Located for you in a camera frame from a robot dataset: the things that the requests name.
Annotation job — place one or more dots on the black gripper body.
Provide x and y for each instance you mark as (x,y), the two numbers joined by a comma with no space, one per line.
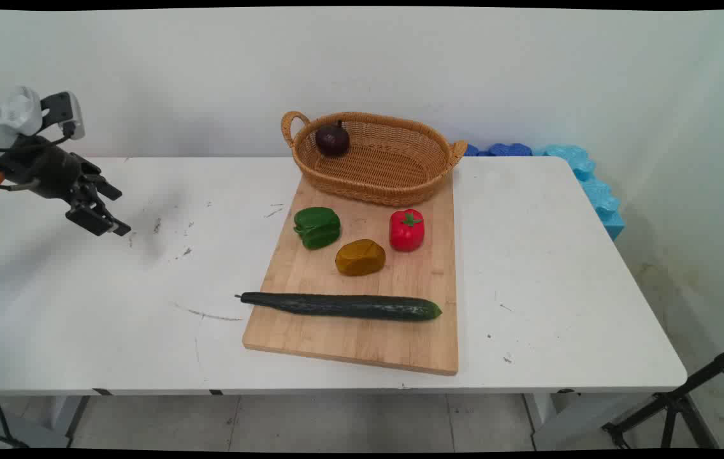
(50,169)

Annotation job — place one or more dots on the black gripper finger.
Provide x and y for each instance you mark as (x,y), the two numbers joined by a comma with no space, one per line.
(91,217)
(106,188)

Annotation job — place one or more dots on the yellow toy bell pepper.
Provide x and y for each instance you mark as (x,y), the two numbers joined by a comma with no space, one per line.
(360,257)

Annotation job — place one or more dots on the grey table leg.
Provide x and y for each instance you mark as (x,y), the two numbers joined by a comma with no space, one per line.
(566,417)
(50,417)

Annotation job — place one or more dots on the green toy bell pepper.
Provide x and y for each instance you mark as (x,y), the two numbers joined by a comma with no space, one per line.
(317,227)

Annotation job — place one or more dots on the dark red toy onion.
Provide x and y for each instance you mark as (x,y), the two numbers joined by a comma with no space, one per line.
(332,140)

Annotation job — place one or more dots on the dark green cucumber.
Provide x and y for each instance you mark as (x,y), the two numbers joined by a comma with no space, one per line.
(343,306)

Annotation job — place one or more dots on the woven wicker basket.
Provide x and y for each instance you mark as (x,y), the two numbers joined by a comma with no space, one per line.
(378,169)

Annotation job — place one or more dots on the wooden cutting board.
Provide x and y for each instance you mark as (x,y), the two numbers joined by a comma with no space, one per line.
(362,338)

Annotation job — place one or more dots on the red toy bell pepper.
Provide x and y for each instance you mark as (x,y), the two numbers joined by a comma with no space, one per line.
(406,231)

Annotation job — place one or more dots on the dark blue foam mat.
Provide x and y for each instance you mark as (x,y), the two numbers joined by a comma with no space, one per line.
(508,150)

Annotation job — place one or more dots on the light blue foam mat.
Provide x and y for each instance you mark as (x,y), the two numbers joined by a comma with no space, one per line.
(594,188)

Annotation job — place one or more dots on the black tripod stand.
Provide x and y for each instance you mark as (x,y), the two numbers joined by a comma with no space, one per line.
(674,405)

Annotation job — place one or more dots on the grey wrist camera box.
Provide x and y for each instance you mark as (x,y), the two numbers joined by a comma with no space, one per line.
(65,111)

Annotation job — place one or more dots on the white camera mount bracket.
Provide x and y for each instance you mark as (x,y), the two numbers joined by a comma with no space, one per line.
(21,111)

